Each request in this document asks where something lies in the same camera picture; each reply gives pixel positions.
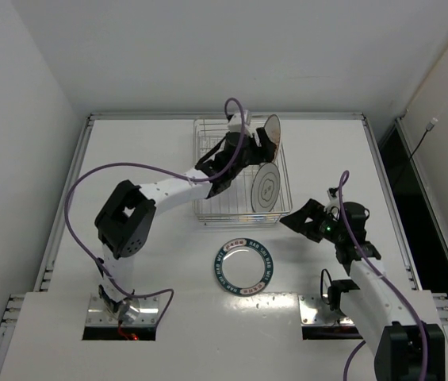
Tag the plate with teal lettered rim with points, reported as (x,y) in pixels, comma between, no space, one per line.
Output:
(243,267)

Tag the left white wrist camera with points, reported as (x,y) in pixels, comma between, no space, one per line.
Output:
(239,120)

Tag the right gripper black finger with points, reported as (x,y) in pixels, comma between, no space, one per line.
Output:
(311,234)
(309,212)

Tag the white plate brown rim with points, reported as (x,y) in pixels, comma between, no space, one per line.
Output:
(272,128)

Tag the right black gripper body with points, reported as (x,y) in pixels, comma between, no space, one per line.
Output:
(313,221)

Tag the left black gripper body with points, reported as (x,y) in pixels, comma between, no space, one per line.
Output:
(255,145)

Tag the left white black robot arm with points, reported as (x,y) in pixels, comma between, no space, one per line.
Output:
(125,220)

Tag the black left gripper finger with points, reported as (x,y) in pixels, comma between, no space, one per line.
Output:
(268,152)
(261,137)

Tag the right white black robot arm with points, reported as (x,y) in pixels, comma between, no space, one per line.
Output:
(404,347)

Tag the white plate green rim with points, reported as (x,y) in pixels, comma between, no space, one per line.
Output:
(265,188)

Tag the metal wire dish rack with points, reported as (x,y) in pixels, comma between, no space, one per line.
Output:
(233,206)

